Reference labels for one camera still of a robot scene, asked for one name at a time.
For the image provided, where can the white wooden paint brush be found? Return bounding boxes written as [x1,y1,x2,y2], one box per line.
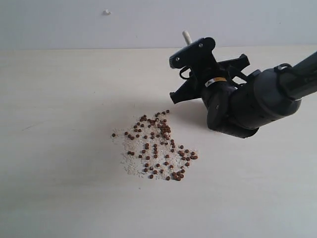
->
[182,30,193,45]

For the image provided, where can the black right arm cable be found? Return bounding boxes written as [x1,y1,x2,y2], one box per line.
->
[178,64,193,80]

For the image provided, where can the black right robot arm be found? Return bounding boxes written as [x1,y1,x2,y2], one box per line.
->
[170,54,317,138]

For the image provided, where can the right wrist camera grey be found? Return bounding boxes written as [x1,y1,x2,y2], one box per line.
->
[169,37,216,69]

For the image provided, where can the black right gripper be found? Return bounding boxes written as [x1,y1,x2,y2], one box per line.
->
[169,54,249,104]

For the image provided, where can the white wall plug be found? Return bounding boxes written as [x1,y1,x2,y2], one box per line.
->
[103,9,111,15]

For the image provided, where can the brown beans and white grains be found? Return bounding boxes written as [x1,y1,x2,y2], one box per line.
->
[111,110,199,181]

